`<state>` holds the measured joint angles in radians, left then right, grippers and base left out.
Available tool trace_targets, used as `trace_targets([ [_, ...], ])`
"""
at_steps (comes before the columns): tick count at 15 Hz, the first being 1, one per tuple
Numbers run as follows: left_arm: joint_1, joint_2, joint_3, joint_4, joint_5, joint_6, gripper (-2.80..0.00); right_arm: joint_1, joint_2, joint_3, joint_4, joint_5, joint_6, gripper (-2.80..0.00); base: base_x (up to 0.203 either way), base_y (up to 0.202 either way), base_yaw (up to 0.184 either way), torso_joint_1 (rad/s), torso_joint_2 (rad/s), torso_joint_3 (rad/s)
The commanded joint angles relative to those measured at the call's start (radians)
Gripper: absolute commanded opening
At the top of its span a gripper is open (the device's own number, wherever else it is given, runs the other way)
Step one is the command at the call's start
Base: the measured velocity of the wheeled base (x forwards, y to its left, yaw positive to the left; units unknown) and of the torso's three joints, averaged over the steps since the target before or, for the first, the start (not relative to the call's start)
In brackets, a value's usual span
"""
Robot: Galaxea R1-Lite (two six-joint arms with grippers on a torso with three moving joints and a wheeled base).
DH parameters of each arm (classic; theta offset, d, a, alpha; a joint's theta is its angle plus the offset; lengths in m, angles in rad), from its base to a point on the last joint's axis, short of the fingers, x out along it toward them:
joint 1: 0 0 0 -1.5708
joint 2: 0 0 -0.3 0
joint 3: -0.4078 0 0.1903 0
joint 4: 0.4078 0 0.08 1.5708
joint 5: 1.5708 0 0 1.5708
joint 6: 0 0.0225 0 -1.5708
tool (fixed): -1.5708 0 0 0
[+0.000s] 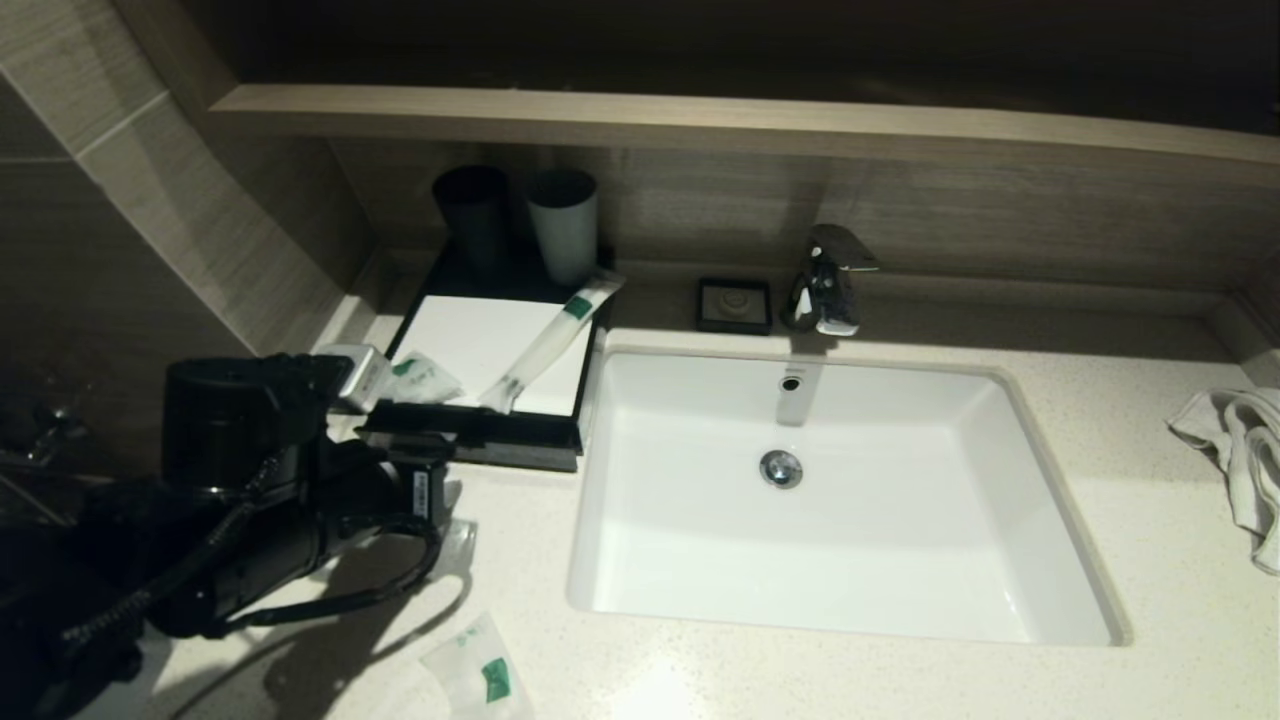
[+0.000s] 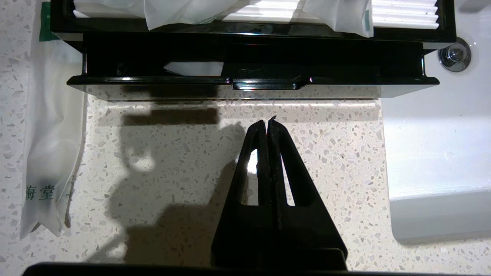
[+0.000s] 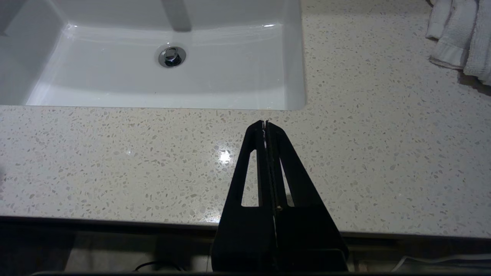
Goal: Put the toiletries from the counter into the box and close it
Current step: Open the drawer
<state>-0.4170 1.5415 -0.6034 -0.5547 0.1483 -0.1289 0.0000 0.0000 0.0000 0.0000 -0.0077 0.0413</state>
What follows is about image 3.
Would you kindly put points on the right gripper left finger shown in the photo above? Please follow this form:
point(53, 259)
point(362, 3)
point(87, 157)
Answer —
point(245, 237)

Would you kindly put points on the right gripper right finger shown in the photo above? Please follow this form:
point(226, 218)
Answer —
point(307, 237)

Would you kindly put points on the chrome sink drain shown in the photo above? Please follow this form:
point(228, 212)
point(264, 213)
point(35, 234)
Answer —
point(172, 56)

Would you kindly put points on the white rectangular sink basin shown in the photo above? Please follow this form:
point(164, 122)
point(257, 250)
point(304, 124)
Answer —
point(161, 57)

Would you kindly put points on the white towel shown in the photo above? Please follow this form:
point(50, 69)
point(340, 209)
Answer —
point(464, 34)

